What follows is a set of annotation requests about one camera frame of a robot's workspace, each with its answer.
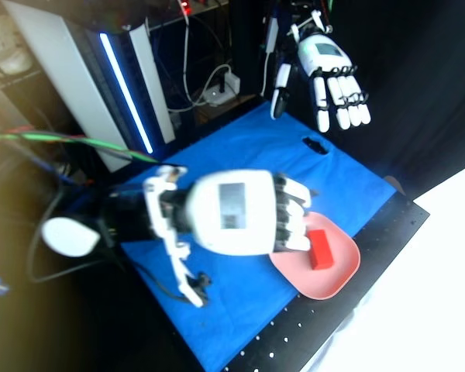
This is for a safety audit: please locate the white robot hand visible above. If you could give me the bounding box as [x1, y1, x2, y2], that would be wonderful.
[184, 169, 320, 257]
[270, 33, 372, 133]

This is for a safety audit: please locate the red block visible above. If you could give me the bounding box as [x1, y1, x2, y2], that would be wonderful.
[308, 229, 336, 270]

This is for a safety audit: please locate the pink plate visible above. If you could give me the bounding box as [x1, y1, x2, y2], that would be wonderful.
[269, 211, 362, 301]

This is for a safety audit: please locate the blue cloth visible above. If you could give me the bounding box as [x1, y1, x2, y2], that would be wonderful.
[120, 101, 397, 372]

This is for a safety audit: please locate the white power adapter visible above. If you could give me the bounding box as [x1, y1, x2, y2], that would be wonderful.
[202, 71, 242, 108]

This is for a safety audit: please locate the white computer tower blue light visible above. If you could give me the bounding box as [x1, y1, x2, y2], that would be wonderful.
[2, 0, 176, 174]

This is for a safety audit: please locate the white cable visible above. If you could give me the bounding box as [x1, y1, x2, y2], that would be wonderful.
[180, 7, 233, 115]

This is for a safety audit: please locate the green and red cable bundle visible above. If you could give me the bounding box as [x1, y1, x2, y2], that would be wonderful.
[0, 130, 160, 164]

